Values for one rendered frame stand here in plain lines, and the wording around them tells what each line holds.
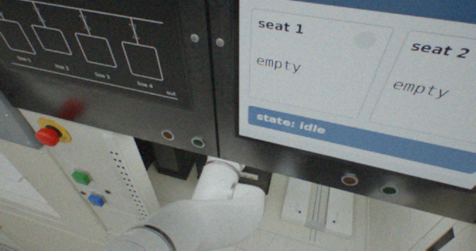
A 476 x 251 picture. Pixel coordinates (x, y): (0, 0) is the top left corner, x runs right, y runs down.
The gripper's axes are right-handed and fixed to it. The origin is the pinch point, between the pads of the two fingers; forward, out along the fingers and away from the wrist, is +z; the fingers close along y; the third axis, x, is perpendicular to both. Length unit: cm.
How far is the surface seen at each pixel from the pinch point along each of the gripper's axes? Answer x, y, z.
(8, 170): -35, -84, -14
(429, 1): 48, 22, -29
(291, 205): -29.8, 18.2, -5.6
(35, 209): -35, -64, -24
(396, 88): 39, 23, -30
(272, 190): -33.0, 11.3, 0.4
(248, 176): -12.9, 4.6, -9.0
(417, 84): 40, 24, -30
